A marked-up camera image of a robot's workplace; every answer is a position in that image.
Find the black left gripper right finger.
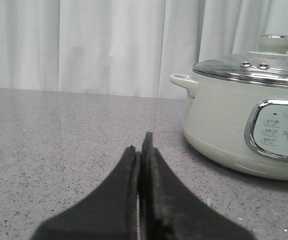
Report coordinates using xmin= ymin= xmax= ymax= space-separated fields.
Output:
xmin=139 ymin=132 xmax=255 ymax=240

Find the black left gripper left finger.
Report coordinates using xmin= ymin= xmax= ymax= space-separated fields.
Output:
xmin=32 ymin=146 xmax=140 ymax=240

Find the pale green electric cooking pot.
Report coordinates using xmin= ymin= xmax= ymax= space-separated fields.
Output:
xmin=170 ymin=74 xmax=288 ymax=181

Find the white pleated curtain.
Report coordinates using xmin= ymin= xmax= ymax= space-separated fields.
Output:
xmin=0 ymin=0 xmax=288 ymax=99

